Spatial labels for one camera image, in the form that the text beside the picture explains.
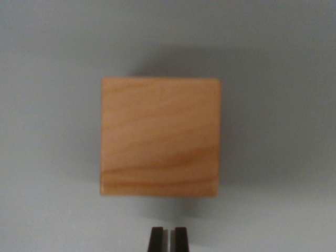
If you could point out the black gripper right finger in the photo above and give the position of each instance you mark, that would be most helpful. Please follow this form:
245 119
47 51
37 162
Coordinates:
180 240

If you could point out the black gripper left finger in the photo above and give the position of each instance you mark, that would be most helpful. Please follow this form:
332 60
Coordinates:
157 240

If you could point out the wooden cube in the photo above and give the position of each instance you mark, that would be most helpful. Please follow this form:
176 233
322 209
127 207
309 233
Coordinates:
160 136

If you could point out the grey plastic bin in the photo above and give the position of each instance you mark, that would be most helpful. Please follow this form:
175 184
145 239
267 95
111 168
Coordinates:
275 105

